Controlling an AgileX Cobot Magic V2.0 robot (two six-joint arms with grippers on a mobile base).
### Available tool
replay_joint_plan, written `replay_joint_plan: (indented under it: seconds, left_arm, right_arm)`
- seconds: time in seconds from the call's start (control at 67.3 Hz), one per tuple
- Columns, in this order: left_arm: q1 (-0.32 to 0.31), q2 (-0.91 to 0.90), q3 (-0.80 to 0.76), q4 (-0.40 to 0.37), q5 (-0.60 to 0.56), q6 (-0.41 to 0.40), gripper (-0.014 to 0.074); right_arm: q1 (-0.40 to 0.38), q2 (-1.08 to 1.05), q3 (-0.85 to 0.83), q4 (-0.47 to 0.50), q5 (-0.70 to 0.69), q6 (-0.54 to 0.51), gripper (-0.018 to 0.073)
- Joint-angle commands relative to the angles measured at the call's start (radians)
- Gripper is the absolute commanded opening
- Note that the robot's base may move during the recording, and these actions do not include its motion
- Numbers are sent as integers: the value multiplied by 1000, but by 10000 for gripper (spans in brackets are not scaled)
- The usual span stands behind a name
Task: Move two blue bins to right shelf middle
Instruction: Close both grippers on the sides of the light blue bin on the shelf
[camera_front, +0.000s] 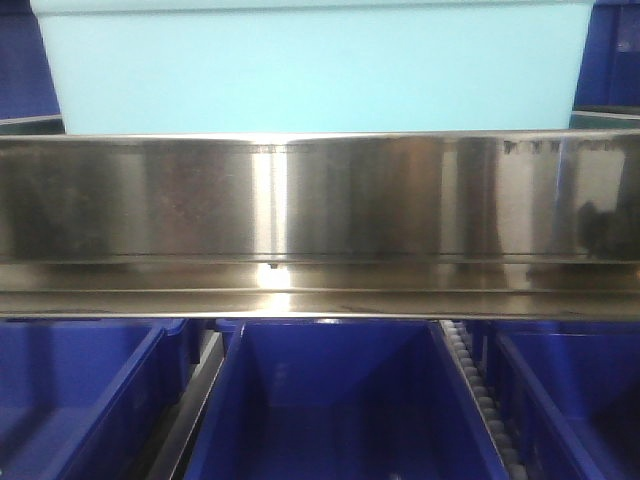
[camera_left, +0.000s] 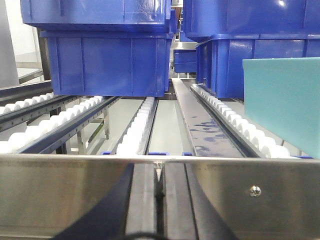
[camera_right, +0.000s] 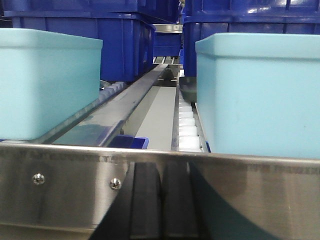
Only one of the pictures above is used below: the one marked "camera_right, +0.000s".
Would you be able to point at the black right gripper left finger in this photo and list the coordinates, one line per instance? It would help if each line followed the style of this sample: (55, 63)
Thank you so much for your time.
(135, 214)

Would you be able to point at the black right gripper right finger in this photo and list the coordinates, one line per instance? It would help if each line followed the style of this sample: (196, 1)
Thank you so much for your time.
(194, 211)

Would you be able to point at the light blue bin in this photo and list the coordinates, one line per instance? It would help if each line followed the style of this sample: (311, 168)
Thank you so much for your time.
(45, 77)
(259, 93)

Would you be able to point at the white roller track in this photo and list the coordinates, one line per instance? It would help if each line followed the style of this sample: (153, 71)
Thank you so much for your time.
(188, 139)

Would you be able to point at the dark blue bin below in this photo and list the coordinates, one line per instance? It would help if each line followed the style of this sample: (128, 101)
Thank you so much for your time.
(129, 142)

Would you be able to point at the dark blue crate rear left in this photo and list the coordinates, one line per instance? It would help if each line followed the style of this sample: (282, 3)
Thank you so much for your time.
(126, 28)

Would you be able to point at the dark blue crate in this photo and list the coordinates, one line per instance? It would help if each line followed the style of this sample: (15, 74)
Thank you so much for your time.
(126, 28)
(206, 17)

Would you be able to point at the dark blue crate rear right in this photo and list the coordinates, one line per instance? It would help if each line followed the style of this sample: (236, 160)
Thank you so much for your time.
(206, 17)

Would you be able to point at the steel shelf front rail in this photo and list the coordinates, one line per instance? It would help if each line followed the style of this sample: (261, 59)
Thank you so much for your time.
(57, 192)

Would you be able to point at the steel lane divider rail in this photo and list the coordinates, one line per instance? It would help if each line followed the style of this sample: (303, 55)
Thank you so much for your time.
(124, 113)

